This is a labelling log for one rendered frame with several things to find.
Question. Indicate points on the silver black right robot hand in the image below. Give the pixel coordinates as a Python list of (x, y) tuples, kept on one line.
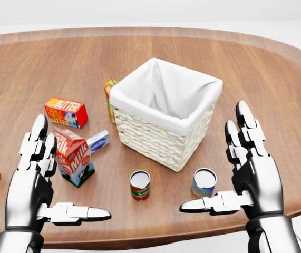
[(261, 179)]

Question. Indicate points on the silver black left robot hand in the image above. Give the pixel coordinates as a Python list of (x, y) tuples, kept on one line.
[(26, 189)]

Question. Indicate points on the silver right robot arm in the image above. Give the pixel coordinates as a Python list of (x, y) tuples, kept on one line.
[(274, 234)]

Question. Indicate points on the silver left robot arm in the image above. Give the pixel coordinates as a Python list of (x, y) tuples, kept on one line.
[(18, 241)]

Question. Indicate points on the red green tomato sauce can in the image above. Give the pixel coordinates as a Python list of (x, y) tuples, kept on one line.
[(140, 185)]

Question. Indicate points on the white wicker basket with liner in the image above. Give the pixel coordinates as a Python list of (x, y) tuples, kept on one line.
[(166, 113)]

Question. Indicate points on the red white milk carton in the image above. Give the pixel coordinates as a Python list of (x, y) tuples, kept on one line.
[(74, 160)]

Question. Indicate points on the blue yellow soup can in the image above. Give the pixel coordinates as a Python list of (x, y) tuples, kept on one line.
[(203, 183)]

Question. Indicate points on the blue white cream cheese box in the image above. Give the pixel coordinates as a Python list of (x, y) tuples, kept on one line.
[(98, 141)]

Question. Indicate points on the red yellow butter box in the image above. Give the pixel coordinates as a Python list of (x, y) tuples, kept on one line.
[(66, 112)]

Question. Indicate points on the orange juice carton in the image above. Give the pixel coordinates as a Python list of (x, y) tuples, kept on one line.
[(109, 101)]

